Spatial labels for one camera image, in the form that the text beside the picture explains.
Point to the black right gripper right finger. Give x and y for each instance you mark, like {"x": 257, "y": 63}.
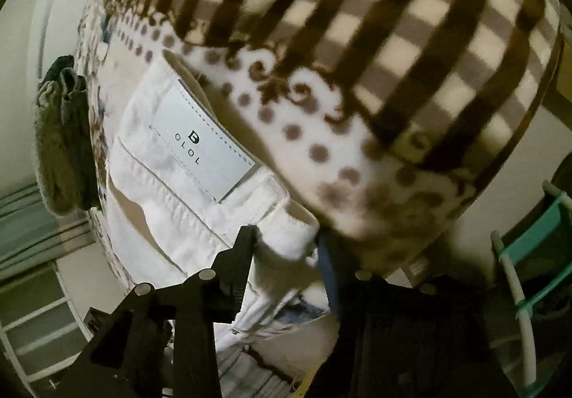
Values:
{"x": 393, "y": 341}

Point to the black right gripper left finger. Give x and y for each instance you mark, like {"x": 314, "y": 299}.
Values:
{"x": 125, "y": 357}

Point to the white pants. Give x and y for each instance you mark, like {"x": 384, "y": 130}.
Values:
{"x": 181, "y": 188}

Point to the white framed window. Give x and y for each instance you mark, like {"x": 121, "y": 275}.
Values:
{"x": 41, "y": 331}

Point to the green striped curtain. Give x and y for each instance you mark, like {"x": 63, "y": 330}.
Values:
{"x": 31, "y": 236}

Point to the white and teal chair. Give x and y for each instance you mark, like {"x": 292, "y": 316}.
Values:
{"x": 536, "y": 261}

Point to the dark green quilt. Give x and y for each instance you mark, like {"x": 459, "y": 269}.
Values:
{"x": 63, "y": 157}

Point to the floral and checked bed blanket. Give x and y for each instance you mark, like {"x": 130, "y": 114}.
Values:
{"x": 386, "y": 118}

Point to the white bed headboard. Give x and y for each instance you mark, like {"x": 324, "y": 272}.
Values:
{"x": 54, "y": 32}

